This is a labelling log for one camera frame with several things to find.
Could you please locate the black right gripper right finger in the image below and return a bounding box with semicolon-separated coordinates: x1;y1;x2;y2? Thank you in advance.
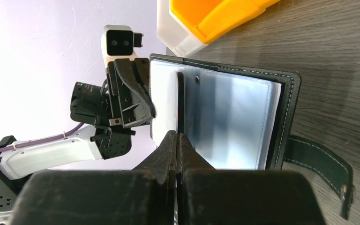
177;134;325;225

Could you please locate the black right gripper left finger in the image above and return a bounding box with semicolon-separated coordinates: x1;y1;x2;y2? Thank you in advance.
9;131;177;225

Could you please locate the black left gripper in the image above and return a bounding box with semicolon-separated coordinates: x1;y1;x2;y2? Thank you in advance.
70;58;156;159

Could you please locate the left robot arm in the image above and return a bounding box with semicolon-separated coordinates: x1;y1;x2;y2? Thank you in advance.
0;58;155;211

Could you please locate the white plastic bin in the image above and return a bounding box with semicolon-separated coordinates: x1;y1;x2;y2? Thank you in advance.
157;0;208;58

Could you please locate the orange plastic bin left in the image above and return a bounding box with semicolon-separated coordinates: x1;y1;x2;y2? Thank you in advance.
169;0;278;44

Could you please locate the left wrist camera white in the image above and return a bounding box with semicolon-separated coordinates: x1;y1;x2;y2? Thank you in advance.
101;24;144;67

